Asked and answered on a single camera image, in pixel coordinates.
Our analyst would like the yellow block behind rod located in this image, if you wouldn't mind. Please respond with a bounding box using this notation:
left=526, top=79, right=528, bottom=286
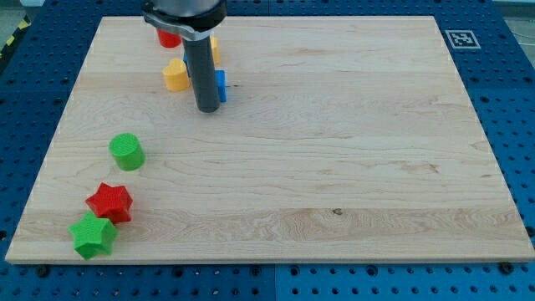
left=210, top=36, right=221, bottom=65

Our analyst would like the green cylinder block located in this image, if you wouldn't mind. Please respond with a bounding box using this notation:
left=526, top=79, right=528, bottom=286
left=109, top=132, right=145, bottom=171

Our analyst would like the light wooden board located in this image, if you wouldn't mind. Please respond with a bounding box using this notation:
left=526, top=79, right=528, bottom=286
left=6, top=16, right=534, bottom=264

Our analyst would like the green star block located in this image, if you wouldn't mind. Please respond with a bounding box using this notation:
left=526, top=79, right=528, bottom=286
left=68, top=211, right=119, bottom=260

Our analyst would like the yellow heart block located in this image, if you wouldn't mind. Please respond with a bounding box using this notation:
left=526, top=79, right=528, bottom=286
left=162, top=58, right=191, bottom=92

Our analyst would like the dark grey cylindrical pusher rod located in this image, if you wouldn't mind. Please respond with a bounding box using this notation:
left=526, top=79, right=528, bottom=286
left=184, top=31, right=220, bottom=113

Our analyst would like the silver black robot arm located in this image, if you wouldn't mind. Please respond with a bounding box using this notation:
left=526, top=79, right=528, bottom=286
left=140, top=0, right=227, bottom=41

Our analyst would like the blue cube block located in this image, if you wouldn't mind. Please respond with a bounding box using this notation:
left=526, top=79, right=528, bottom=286
left=215, top=69, right=227, bottom=103

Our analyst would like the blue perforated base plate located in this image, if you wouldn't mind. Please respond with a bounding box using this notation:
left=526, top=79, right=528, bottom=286
left=1, top=0, right=534, bottom=300

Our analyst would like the white fiducial marker tag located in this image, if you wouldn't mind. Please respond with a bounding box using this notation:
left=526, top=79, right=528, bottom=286
left=445, top=29, right=481, bottom=49

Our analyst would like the red star block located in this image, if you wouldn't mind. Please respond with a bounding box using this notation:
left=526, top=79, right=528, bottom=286
left=85, top=182, right=133, bottom=224

